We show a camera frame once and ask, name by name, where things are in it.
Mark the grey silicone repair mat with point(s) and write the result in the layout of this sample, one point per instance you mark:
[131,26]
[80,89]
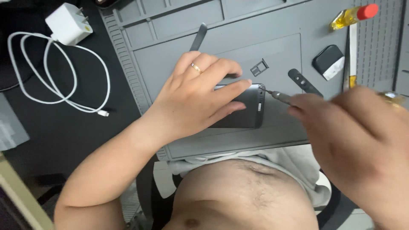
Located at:
[262,28]

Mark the person's right hand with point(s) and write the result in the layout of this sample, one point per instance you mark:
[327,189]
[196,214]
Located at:
[358,140]

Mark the black flat pry tool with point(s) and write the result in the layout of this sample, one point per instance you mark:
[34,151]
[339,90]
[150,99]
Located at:
[198,36]

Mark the grey paper sheet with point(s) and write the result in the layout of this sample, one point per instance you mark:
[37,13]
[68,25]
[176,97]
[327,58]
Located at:
[11,124]

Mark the small metal card tray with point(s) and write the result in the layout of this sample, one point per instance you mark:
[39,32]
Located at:
[258,67]

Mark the dark grey smartphone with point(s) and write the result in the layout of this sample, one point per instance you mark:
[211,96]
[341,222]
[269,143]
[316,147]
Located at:
[246,111]

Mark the person's bare torso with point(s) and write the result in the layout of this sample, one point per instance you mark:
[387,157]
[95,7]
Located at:
[242,198]

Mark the person's right fingers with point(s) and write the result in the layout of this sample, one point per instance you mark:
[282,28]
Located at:
[308,107]

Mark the light grey shorts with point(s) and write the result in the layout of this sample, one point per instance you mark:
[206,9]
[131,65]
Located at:
[297,163]

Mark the black and white brush block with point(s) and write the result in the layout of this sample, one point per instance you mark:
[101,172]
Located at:
[327,60]

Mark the yellow liquid bottle red cap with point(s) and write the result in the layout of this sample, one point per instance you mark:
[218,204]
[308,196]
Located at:
[348,17]

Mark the small precision screwdriver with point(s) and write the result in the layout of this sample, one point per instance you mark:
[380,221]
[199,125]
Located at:
[279,95]

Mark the white and yellow flat tool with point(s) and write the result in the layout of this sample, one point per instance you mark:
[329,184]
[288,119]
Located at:
[352,48]

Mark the beige board edge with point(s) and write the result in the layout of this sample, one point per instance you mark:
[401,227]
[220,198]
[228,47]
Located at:
[22,195]

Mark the white charger plug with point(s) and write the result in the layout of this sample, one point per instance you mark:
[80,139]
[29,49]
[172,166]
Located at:
[67,24]

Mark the person's left hand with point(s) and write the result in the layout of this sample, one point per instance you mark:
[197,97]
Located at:
[185,102]

